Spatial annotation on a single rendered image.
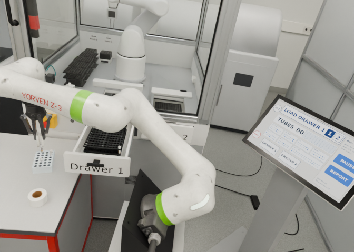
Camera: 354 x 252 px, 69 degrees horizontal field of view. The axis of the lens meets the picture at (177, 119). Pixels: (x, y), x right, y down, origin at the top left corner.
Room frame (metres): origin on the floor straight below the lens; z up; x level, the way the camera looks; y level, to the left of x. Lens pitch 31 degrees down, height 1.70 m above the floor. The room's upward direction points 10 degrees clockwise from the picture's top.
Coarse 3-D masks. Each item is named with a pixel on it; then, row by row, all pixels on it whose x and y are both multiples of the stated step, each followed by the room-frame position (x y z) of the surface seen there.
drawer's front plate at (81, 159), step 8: (64, 152) 0.85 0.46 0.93; (72, 152) 0.86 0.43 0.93; (64, 160) 0.84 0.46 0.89; (72, 160) 0.85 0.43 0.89; (80, 160) 0.85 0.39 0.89; (88, 160) 0.85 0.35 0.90; (104, 160) 0.86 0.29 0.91; (112, 160) 0.86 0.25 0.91; (120, 160) 0.87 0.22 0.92; (128, 160) 0.87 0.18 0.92; (72, 168) 0.84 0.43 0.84; (104, 168) 0.86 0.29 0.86; (128, 168) 0.87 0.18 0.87; (120, 176) 0.87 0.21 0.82; (128, 176) 0.87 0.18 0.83
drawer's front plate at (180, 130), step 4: (168, 124) 1.22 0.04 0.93; (172, 124) 1.22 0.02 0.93; (172, 128) 1.21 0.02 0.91; (176, 128) 1.22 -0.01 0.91; (180, 128) 1.22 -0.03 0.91; (184, 128) 1.22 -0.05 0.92; (188, 128) 1.22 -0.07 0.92; (192, 128) 1.23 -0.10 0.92; (176, 132) 1.22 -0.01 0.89; (180, 132) 1.22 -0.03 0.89; (184, 132) 1.22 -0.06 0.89; (188, 132) 1.22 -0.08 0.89; (192, 132) 1.23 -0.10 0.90; (144, 136) 1.20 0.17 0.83; (180, 136) 1.22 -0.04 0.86; (184, 136) 1.22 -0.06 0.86; (188, 136) 1.22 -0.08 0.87; (188, 140) 1.22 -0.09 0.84
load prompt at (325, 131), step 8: (280, 112) 1.18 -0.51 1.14; (288, 112) 1.16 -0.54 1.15; (296, 112) 1.15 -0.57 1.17; (296, 120) 1.11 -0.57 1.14; (304, 120) 1.10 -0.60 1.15; (312, 120) 1.09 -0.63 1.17; (312, 128) 1.06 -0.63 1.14; (320, 128) 1.04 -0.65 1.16; (328, 128) 1.03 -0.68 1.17; (328, 136) 1.00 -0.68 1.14; (336, 136) 0.99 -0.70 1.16; (344, 136) 0.98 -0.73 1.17
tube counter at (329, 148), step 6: (300, 126) 1.08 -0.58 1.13; (294, 132) 1.07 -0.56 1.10; (300, 132) 1.06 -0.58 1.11; (306, 132) 1.05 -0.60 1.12; (306, 138) 1.03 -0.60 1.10; (312, 138) 1.02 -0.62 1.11; (318, 138) 1.01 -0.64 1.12; (318, 144) 0.99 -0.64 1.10; (324, 144) 0.98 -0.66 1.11; (330, 144) 0.97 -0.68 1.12; (324, 150) 0.96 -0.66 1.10; (330, 150) 0.95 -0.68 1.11
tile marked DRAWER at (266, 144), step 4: (264, 140) 1.09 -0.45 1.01; (268, 140) 1.08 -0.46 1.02; (260, 144) 1.08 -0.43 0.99; (264, 144) 1.07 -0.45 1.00; (268, 144) 1.06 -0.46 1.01; (272, 144) 1.06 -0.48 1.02; (264, 148) 1.05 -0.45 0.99; (268, 148) 1.05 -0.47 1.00; (272, 148) 1.04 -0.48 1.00; (276, 148) 1.04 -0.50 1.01; (272, 152) 1.03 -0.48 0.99; (276, 152) 1.02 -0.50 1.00
